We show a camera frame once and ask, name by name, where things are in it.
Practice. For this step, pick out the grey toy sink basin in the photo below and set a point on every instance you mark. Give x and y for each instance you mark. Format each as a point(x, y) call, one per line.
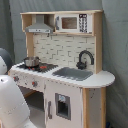
point(72, 73)

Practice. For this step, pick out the white toy microwave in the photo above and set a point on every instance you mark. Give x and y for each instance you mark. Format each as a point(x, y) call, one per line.
point(73, 23)

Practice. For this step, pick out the white cupboard door with dispenser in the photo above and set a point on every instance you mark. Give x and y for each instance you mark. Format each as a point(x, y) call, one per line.
point(63, 106)

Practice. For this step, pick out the red left stove knob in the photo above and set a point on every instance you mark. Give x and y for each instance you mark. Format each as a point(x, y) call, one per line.
point(16, 78)

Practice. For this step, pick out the grey toy range hood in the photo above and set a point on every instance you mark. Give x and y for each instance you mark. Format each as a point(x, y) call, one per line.
point(39, 26)

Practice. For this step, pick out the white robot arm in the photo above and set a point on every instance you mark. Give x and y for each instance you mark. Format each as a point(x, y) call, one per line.
point(14, 111)

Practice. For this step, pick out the black toy stovetop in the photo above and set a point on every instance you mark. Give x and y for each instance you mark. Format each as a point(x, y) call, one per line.
point(41, 67)

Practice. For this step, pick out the white wooden toy kitchen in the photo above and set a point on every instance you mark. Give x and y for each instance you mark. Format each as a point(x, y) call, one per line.
point(63, 49)

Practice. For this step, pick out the small metal pot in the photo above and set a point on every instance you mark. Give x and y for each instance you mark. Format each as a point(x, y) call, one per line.
point(31, 61)

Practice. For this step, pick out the black toy faucet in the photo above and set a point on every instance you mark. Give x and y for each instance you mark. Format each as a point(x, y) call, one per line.
point(82, 63)

